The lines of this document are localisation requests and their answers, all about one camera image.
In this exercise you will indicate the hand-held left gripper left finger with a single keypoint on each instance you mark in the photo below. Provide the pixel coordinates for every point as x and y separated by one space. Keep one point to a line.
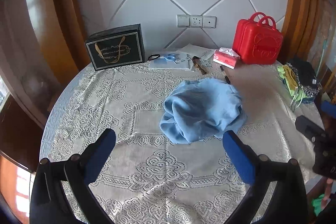
101 158

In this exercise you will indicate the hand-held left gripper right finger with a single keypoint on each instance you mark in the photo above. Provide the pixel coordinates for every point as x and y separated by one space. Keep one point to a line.
237 158

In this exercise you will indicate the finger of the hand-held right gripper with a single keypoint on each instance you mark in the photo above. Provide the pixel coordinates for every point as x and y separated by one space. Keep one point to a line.
329 108
308 127

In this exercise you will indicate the light blue garment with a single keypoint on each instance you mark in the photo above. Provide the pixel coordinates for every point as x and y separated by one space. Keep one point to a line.
202 111

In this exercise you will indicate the person's right hand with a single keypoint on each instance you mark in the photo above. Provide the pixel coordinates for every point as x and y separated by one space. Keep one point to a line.
328 188

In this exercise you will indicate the dark blue cloth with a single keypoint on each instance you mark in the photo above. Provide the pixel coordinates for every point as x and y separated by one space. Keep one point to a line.
308 100

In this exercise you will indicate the black and white patterned cloth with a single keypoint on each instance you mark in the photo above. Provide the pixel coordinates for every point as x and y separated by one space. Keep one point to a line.
307 77

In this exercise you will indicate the green cloth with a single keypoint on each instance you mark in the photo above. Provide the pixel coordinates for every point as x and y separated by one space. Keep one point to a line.
292 87

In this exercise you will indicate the yellow cloth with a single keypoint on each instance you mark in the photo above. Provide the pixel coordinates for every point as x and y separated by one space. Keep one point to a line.
288 74

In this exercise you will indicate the white lace tablecloth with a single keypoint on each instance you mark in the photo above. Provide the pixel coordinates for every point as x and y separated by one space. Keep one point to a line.
147 113

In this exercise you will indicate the black pen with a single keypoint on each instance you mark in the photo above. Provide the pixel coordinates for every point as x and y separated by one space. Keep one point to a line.
225 74

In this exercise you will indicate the red plastic carry case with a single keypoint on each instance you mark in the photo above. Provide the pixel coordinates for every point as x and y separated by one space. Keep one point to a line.
258 43

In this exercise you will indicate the red and white tissue packet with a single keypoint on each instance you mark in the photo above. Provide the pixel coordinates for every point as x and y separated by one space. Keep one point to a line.
225 60

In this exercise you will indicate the brown hair clip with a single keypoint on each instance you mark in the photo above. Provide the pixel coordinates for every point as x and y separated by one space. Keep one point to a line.
200 66

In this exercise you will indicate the black gift bag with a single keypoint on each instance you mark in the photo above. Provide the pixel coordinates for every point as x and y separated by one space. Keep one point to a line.
115 52

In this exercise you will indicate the white papers and envelopes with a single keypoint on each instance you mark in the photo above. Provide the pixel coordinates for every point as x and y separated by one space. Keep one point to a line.
162 64

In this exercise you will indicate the white paper sheet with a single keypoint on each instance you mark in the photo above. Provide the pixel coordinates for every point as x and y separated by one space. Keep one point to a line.
195 49

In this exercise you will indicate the blue scissors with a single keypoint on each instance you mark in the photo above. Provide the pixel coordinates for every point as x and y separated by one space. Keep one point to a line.
170 56

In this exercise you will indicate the wooden frame post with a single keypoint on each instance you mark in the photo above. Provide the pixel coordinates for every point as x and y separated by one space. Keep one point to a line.
299 3
67 3

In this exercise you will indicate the white wall outlet plate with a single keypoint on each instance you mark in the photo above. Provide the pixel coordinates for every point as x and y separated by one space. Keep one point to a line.
209 22

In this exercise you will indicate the white wall socket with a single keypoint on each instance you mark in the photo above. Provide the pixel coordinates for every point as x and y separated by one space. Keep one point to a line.
196 21

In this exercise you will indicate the white wall switch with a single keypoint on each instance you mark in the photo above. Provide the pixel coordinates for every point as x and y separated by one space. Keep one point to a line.
183 21

